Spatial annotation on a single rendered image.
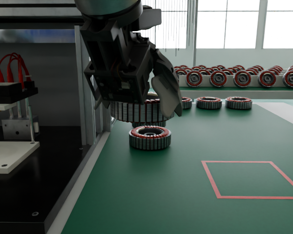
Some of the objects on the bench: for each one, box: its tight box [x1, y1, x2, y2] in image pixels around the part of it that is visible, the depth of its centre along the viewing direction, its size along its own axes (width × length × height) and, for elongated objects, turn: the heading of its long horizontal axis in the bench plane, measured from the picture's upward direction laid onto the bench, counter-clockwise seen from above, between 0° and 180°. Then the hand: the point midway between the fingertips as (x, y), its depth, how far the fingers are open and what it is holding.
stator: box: [129, 126, 171, 150], centre depth 72 cm, size 11×11×4 cm
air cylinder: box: [1, 115, 40, 140], centre depth 72 cm, size 5×8×6 cm
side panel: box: [103, 104, 117, 132], centre depth 93 cm, size 28×3×32 cm, turn 179°
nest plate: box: [0, 141, 40, 174], centre depth 58 cm, size 15×15×1 cm
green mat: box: [60, 104, 293, 234], centre depth 80 cm, size 94×61×1 cm, turn 179°
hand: (143, 107), depth 47 cm, fingers closed on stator, 13 cm apart
